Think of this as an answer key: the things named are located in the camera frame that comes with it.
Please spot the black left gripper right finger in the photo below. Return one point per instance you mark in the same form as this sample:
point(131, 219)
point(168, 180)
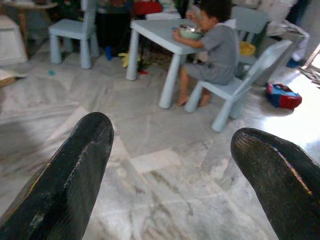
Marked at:
point(282, 185)

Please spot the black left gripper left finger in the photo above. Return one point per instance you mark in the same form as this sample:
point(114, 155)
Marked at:
point(60, 190)

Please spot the red and blue bag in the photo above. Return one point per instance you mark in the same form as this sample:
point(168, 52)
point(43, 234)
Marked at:
point(282, 96)

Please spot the grey striped cloth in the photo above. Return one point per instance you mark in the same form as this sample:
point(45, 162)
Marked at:
point(311, 73)

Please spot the small teal toy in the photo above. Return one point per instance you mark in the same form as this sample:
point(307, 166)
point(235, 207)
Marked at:
point(51, 72)

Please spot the brown flat board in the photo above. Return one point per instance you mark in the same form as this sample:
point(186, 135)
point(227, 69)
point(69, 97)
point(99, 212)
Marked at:
point(6, 81)

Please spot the small blue item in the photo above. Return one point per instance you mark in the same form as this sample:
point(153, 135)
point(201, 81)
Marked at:
point(292, 63)

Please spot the light blue plastic child chair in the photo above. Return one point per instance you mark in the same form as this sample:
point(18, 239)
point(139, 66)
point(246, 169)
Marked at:
point(252, 21)
point(72, 27)
point(265, 60)

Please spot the yellow plastic bowl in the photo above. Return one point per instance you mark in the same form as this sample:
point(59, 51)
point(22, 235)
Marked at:
point(247, 48)

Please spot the small red toy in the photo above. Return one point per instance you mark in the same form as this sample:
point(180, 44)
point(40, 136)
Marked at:
point(142, 72)

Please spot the small blue bottle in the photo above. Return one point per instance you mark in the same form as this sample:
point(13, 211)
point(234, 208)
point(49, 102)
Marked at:
point(108, 53)

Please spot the yellow toy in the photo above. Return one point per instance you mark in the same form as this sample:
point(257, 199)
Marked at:
point(126, 60)

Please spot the child in grey clothes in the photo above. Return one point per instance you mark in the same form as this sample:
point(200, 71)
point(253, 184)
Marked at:
point(222, 50)

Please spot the pile of light clothes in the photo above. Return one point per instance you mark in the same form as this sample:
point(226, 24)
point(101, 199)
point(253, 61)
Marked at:
point(287, 32)

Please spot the white covered furniture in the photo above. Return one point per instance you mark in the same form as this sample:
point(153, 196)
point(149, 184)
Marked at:
point(11, 42)

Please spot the black bin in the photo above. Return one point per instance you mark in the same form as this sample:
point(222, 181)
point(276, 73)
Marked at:
point(112, 30)

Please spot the round wooden table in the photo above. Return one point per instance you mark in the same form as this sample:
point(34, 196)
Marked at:
point(23, 25)

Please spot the green food bowl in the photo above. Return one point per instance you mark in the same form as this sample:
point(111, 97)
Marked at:
point(191, 35)

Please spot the light blue plastic child table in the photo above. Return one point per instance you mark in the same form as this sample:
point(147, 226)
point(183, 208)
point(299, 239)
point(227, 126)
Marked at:
point(155, 32)

